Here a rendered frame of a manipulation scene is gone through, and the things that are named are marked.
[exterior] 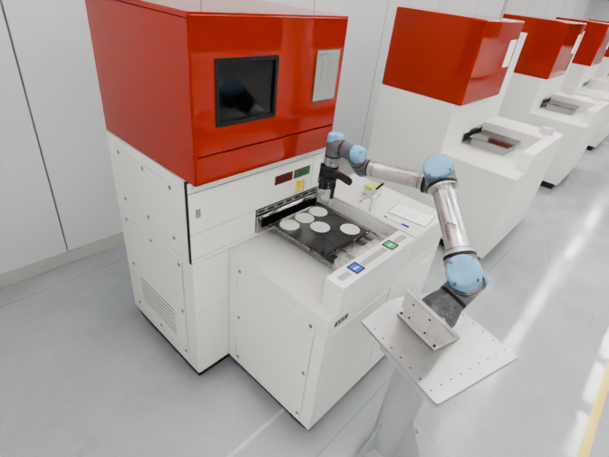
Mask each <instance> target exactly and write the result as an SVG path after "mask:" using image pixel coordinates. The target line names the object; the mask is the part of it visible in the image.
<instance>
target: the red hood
mask: <svg viewBox="0 0 609 457"><path fill-rule="evenodd" d="M84 1H85V6H86V12H87V17H88V23H89V27H90V33H91V39H92V49H93V54H94V60H95V65H96V71H97V76H98V82H99V87H100V92H101V102H102V108H103V113H104V119H105V124H106V130H108V131H110V132H111V133H113V134H114V135H116V136H117V137H119V138H121V139H122V140H124V141H126V142H127V143H129V145H131V146H132V147H134V148H135V149H137V150H139V151H141V152H142V153H144V154H145V155H147V156H148V157H150V158H151V159H153V160H154V161H156V162H157V163H159V164H160V165H162V166H163V167H165V168H166V169H168V170H170V171H171V172H173V173H175V174H176V175H178V176H179V177H181V178H182V179H183V180H185V181H186V182H188V183H189V184H191V185H192V186H194V187H198V186H201V185H204V184H207V183H210V182H213V181H216V180H222V179H224V178H227V177H231V176H234V175H237V174H239V173H243V172H246V171H249V170H254V169H257V168H260V167H264V166H266V165H269V164H272V163H276V162H279V161H281V160H287V159H290V158H293V157H296V156H299V155H302V154H305V153H308V152H311V151H316V150H320V149H322V148H325V147H326V141H327V137H328V133H329V132H331V131H333V125H334V114H335V107H336V101H337V94H338V88H339V82H340V75H341V69H342V62H343V50H344V45H345V38H346V32H347V25H348V16H346V15H337V14H332V13H326V12H322V11H316V10H312V9H306V8H302V7H296V6H291V5H282V4H277V3H272V2H267V1H262V0H84Z"/></svg>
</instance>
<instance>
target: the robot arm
mask: <svg viewBox="0 0 609 457"><path fill-rule="evenodd" d="M366 152H367V150H366V149H365V148H364V147H362V146H361V145H358V144H354V143H351V142H349V141H346V140H344V135H343V133H341V132H338V131H331V132H329V133H328V137H327V141H326V149H325V155H324V163H321V165H320V171H319V176H318V183H319V186H318V187H319V188H318V189H320V190H324V191H321V192H320V195H321V199H324V200H327V201H328V205H330V203H331V202H332V200H333V197H334V189H335V186H336V180H337V179H338V180H340V181H342V182H344V183H345V184H347V185H349V186H350V185H351V184H352V183H353V181H352V178H350V177H349V176H346V175H345V174H343V173H341V172H340V171H339V170H338V169H339V165H340V160H341V157H342V158H345V159H347V160H348V162H349V164H350V165H351V167H352V168H353V171H354V173H355V174H356V175H357V176H359V177H366V176H369V177H373V178H376V179H380V180H386V181H389V182H393V183H397V184H401V185H404V186H407V187H411V188H414V189H418V190H419V191H420V192H421V193H425V194H429V195H431V196H433V199H434V203H435V208H436V211H437V215H438V220H439V224H440V231H441V235H442V239H443V243H444V247H445V251H446V254H445V255H444V256H443V263H444V267H445V275H446V279H447V281H446V282H445V283H444V284H443V285H442V286H441V287H440V288H439V289H438V290H436V291H434V292H432V293H430V294H428V295H427V296H425V297H424V298H423V299H422V301H423V302H424V303H425V304H426V305H427V306H428V307H430V308H431V309H432V310H433V311H434V312H435V313H436V314H437V315H438V316H440V317H441V318H444V319H445V322H446V323H447V324H448V325H449V326H450V327H451V328H453V327H454V326H455V325H456V324H457V322H458V320H459V316H460V314H461V312H462V311H463V310H464V309H465V308H466V307H467V306H468V305H469V304H470V303H471V302H472V301H473V300H474V299H475V298H476V297H477V296H478V295H479V293H480V292H481V291H482V290H484V289H485V288H486V287H487V285H488V283H489V279H488V276H486V273H485V272H484V271H483V270H482V267H481V265H480V264H479V259H478V255H477V252H476V250H474V249H472V248H470V244H469V239H468V235H467V231H466V228H465V224H464V220H463V217H462V213H461V210H460V206H459V200H458V196H457V192H456V190H457V188H458V187H459V183H458V179H457V175H456V171H455V168H454V167H455V164H454V161H453V159H452V158H451V157H450V156H449V155H446V154H443V153H437V154H433V155H431V156H429V158H427V159H426V160H425V161H424V162H423V165H422V172H421V171H416V170H410V169H406V168H402V167H398V166H394V165H391V164H386V163H382V162H378V161H375V160H368V159H365V158H366V155H367V153H366Z"/></svg>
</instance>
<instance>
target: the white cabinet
mask: <svg viewBox="0 0 609 457"><path fill-rule="evenodd" d="M439 242H440V238H439V239H437V240H436V241H435V242H433V243H432V244H431V245H430V246H428V247H427V248H425V249H424V250H423V251H422V252H421V253H420V254H418V255H417V256H416V257H414V258H413V259H411V260H410V261H409V263H408V264H406V265H405V266H404V267H402V268H401V269H400V270H398V271H397V272H396V273H394V274H393V275H392V276H390V277H389V278H388V279H386V280H385V281H384V282H382V283H381V284H380V285H379V286H377V287H376V288H375V289H374V290H372V291H371V292H370V293H369V294H367V295H366V296H365V297H363V298H362V299H360V300H359V301H358V302H356V303H355V304H354V305H352V306H351V307H350V308H348V309H347V310H346V311H344V312H343V313H342V314H340V315H339V316H338V317H337V318H335V319H334V320H333V321H332V322H331V323H329V324H328V323H327V322H325V321H324V320H323V319H322V318H321V317H319V316H318V315H316V314H315V313H314V312H312V311H311V310H310V309H308V308H307V307H306V306H304V305H303V304H301V303H300V302H299V301H297V300H296V299H295V298H293V297H291V296H290V295H289V294H287V293H286V292H285V291H284V290H283V289H282V288H280V287H279V286H277V285H276V284H275V283H273V282H272V281H270V280H269V279H268V278H266V277H265V276H263V275H262V274H261V273H259V272H258V271H257V270H255V269H254V268H253V267H251V266H249V265H248V264H247V263H246V262H245V261H244V260H242V259H241V258H239V257H238V256H237V255H235V254H234V253H233V252H231V251H230V250H229V354H230V355H231V356H233V357H234V360H235V361H236V362H237V363H238V364H239V365H240V366H241V367H242V368H243V369H244V370H245V371H246V372H247V373H248V374H249V375H251V376H252V377H253V378H254V379H255V380H256V381H257V382H258V383H259V384H260V385H261V386H262V387H263V388H264V389H265V390H266V391H267V392H268V393H269V394H270V395H271V396H272V397H273V398H274V399H275V400H276V401H277V402H278V403H279V404H281V405H282V406H283V407H284V408H285V409H286V410H287V411H288V412H289V413H290V414H291V415H292V416H293V417H294V418H295V419H296V420H297V421H298V422H299V423H300V424H301V425H302V426H303V427H304V428H306V429H307V430H309V429H310V428H311V427H312V426H313V425H314V424H315V423H316V422H317V421H318V420H319V419H320V418H321V417H322V416H323V415H324V414H325V413H326V412H327V411H328V410H329V409H330V408H331V407H332V406H333V405H334V404H335V403H336V402H337V401H338V400H339V399H340V398H342V397H343V396H344V395H345V394H346V393H347V392H348V391H349V390H350V389H351V388H352V387H353V386H354V385H355V384H356V383H357V382H358V381H359V380H360V379H361V378H362V377H363V376H364V375H365V374H366V373H367V372H368V371H369V370H370V369H371V368H372V367H373V366H374V365H375V364H376V363H377V362H378V361H379V360H380V359H381V358H382V357H383V356H384V353H383V352H382V350H381V349H380V346H381V345H380V344H379V343H378V342H377V341H376V339H375V338H374V337H373V336H372V335H371V334H370V333H369V332H368V330H367V329H366V328H365V327H364V326H363V325H362V324H361V322H362V321H363V320H364V318H366V317H367V316H369V315H370V314H371V313H372V312H374V311H375V310H376V309H378V308H379V307H380V306H382V305H383V304H385V303H386V302H387V301H390V300H393V299H394V298H397V297H404V296H405V293H406V291H405V288H406V287H407V288H408V289H412V292H413V293H414V294H415V295H421V292H422V289H423V287H424V284H425V281H426V278H427V275H428V274H429V271H430V266H431V263H432V260H433V258H434V255H435V253H436V250H437V247H438V245H439Z"/></svg>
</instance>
